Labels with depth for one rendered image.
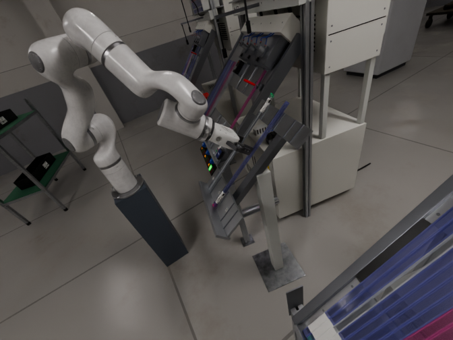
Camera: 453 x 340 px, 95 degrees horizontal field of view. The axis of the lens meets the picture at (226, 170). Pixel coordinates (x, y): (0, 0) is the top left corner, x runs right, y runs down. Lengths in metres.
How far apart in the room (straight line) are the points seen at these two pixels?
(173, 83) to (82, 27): 0.28
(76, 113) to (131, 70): 0.42
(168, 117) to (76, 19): 0.34
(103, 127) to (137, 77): 0.53
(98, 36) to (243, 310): 1.41
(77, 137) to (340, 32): 1.24
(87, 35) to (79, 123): 0.42
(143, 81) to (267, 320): 1.29
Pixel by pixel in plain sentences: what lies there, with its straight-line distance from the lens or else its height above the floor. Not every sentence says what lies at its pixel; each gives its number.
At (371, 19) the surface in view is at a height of 1.17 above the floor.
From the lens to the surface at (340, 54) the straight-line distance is 1.26.
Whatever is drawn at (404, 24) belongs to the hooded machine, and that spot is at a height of 0.62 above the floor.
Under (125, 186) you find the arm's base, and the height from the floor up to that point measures 0.75.
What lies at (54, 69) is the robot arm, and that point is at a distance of 0.88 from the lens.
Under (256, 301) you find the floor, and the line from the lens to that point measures 1.46.
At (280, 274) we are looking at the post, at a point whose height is 0.01.
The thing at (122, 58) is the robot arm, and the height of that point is 1.33.
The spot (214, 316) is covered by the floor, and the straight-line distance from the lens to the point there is 1.49.
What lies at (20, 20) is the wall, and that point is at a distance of 4.82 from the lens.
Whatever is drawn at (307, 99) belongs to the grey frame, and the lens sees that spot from 1.15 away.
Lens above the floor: 1.37
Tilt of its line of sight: 37 degrees down
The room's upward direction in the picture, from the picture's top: 17 degrees counter-clockwise
